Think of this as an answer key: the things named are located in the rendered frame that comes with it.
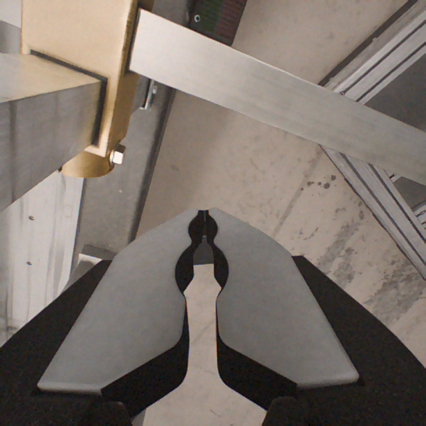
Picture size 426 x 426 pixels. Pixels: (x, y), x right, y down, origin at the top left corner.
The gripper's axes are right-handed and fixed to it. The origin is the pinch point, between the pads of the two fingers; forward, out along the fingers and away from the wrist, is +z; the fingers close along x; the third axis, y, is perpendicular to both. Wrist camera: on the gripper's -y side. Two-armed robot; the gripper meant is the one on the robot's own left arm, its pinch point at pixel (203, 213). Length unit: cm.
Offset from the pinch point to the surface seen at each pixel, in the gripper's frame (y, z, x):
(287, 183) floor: 38, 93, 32
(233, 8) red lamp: -10.4, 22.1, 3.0
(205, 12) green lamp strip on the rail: -10.1, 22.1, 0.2
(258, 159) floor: 28, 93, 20
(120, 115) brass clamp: -3.1, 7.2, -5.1
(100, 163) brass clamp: -0.2, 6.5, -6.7
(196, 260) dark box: 68, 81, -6
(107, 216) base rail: 12.5, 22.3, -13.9
